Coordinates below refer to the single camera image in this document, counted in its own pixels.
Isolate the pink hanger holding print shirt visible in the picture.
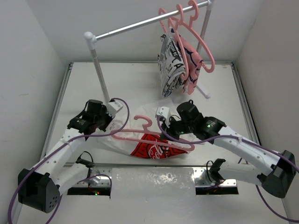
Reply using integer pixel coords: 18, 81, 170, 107
160, 4, 189, 81

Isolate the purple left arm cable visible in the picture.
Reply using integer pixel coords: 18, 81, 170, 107
7, 97, 130, 224

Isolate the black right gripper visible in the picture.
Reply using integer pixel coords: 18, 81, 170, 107
160, 114, 194, 142

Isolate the black white print shirt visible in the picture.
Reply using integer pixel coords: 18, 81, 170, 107
157, 29, 186, 98

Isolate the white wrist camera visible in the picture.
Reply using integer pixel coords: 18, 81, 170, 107
155, 106, 171, 126
106, 99, 123, 118

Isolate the white red print t-shirt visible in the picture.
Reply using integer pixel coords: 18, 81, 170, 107
93, 99, 190, 160

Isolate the white silver clothes rack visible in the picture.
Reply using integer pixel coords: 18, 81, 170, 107
83, 0, 213, 108

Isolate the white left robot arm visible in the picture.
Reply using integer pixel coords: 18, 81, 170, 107
16, 99, 123, 213

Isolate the silver front mounting rail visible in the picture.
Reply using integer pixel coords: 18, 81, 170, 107
22, 163, 278, 187

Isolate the pink print shirt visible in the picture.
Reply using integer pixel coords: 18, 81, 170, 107
180, 37, 203, 95

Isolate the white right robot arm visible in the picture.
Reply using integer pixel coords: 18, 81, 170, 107
156, 100, 299, 198

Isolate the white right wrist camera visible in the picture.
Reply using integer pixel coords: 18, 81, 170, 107
155, 106, 171, 126

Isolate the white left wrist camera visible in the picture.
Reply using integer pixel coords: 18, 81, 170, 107
106, 99, 123, 118

